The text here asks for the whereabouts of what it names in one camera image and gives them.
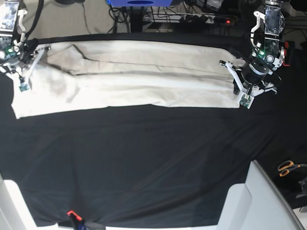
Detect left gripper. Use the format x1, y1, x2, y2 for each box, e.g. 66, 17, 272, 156
219, 40, 284, 97

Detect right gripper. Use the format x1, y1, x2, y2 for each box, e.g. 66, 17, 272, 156
0, 38, 51, 84

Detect white T-shirt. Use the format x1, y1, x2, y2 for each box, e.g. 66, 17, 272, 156
11, 40, 242, 119

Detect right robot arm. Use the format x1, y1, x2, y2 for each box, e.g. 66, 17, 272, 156
0, 0, 51, 91

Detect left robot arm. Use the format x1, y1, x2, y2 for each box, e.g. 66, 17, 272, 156
219, 0, 286, 97

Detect red black clamp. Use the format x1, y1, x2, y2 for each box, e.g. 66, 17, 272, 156
283, 41, 295, 67

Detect white power strip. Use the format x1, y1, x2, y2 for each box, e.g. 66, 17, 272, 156
180, 14, 214, 24

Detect blue box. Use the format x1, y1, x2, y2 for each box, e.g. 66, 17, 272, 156
106, 0, 172, 7

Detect black table cloth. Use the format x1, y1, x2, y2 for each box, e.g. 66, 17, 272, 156
0, 33, 307, 228

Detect orange black bottom clamp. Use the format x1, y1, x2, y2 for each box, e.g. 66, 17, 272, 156
67, 210, 106, 230

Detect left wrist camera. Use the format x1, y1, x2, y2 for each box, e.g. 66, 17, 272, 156
239, 93, 254, 109

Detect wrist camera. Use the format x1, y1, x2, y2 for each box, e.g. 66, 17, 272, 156
19, 76, 31, 92
239, 93, 254, 109

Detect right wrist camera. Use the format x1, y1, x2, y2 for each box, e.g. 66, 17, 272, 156
19, 76, 31, 92

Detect orange handled scissors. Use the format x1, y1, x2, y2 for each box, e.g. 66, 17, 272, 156
277, 161, 307, 177

